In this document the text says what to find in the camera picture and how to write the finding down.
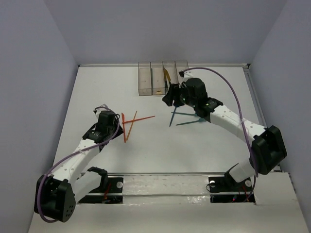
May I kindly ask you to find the teal fork lower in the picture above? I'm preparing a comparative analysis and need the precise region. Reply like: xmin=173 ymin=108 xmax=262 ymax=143
xmin=176 ymin=119 xmax=205 ymax=126

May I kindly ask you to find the orange chopstick short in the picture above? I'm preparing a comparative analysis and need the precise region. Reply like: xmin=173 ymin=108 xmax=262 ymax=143
xmin=121 ymin=113 xmax=126 ymax=143

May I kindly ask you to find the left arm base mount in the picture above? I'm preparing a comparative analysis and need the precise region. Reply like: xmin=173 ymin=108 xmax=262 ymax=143
xmin=79 ymin=176 xmax=124 ymax=204

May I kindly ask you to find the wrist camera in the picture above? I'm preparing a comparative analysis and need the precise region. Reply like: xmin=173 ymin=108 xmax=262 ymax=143
xmin=93 ymin=104 xmax=111 ymax=114
xmin=179 ymin=71 xmax=193 ymax=86

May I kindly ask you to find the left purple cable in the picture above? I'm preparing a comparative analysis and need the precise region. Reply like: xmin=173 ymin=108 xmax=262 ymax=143
xmin=37 ymin=105 xmax=122 ymax=223

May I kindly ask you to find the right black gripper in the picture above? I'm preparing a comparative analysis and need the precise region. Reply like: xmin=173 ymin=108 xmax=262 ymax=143
xmin=163 ymin=83 xmax=197 ymax=108

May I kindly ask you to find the blue spoon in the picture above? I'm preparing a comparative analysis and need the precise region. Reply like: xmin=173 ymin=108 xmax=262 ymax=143
xmin=169 ymin=106 xmax=177 ymax=127

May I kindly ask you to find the orange chopstick long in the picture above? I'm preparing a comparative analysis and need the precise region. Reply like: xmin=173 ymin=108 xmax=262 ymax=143
xmin=122 ymin=116 xmax=155 ymax=124

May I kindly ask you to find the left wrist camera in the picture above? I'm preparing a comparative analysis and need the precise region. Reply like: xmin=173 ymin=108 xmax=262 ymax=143
xmin=93 ymin=104 xmax=111 ymax=114

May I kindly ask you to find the teal fork upper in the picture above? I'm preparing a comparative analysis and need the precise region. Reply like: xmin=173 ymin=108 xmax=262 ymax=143
xmin=171 ymin=112 xmax=198 ymax=117

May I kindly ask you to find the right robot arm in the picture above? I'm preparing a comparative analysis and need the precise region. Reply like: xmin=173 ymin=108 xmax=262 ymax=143
xmin=162 ymin=78 xmax=287 ymax=192

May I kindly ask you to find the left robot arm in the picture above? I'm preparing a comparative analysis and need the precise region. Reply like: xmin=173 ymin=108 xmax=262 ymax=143
xmin=34 ymin=106 xmax=123 ymax=223

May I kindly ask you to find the teal fork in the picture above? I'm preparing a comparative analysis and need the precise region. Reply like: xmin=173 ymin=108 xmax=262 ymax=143
xmin=171 ymin=112 xmax=198 ymax=117
xmin=176 ymin=119 xmax=205 ymax=126

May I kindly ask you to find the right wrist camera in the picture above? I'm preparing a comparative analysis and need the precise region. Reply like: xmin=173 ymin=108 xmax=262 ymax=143
xmin=179 ymin=71 xmax=193 ymax=86

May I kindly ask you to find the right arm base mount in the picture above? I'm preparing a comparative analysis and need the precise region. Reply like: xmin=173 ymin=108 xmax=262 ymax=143
xmin=206 ymin=176 xmax=256 ymax=203

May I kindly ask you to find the gold knife black handle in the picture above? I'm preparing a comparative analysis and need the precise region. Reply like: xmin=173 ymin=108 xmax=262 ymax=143
xmin=163 ymin=68 xmax=171 ymax=94

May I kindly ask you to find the yellow orange chopstick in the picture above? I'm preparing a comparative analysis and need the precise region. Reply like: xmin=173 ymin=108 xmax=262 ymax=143
xmin=126 ymin=110 xmax=138 ymax=141

